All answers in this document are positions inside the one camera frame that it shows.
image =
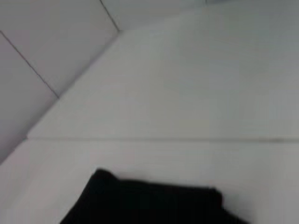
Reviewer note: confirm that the black t-shirt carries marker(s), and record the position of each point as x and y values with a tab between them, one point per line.
151	203

